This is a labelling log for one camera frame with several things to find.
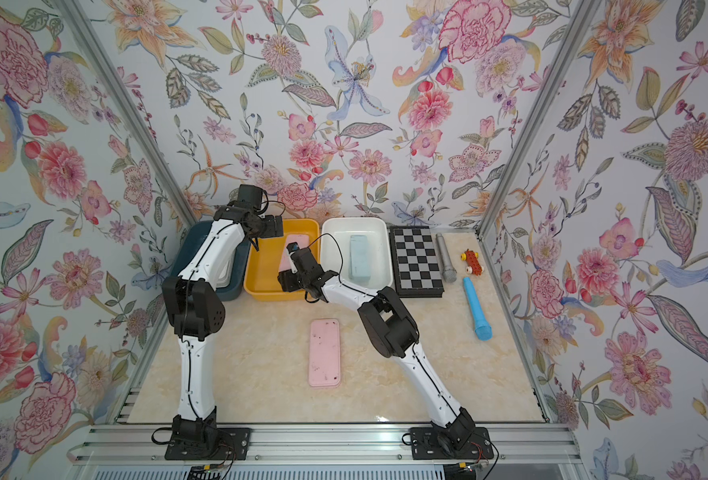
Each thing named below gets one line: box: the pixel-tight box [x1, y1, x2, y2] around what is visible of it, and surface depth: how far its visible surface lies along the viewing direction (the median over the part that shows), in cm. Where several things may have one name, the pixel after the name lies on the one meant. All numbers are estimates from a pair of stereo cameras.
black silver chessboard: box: [388, 226, 445, 298], surface depth 109 cm
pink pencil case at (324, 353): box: [309, 319, 341, 387], surface depth 89 cm
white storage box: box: [320, 217, 393, 292], surface depth 116 cm
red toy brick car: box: [460, 248, 485, 276], surface depth 109 cm
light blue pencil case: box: [349, 235, 371, 280], surface depth 112 cm
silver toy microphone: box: [436, 233, 457, 283], surface depth 110 cm
